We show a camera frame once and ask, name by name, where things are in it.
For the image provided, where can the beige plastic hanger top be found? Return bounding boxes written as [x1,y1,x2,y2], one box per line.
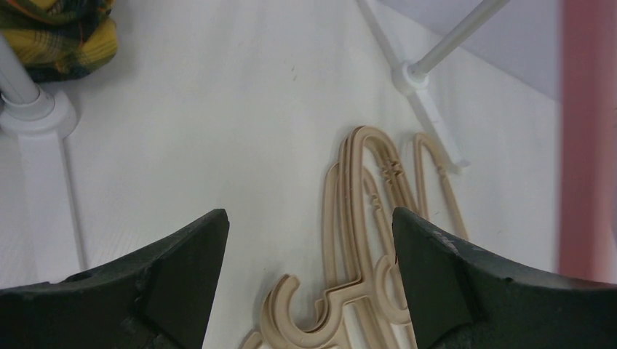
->
[373,132,469,324]

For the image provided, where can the white rack foot far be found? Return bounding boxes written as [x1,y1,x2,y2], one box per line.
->
[357,1,469,175]

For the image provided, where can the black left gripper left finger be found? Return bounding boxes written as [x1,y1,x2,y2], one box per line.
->
[1,209,229,348]

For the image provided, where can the grey rack far pole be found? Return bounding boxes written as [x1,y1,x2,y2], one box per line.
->
[408,0,509,81]

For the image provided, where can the white rack foot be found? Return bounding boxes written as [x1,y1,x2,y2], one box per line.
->
[1,91,84,283]
[357,1,469,175]

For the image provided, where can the white rack left pole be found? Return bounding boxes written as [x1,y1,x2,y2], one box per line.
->
[1,35,40,105]

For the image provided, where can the yellow plaid cloth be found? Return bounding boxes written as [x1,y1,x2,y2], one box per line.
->
[1,0,119,83]

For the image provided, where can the white rack foot near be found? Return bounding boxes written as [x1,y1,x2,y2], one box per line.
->
[1,91,84,283]

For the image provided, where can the beige plastic hanger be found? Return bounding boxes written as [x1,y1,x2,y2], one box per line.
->
[373,132,469,324]
[260,126,421,349]
[243,164,413,348]

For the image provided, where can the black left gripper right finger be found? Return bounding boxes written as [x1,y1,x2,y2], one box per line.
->
[392,207,616,348]

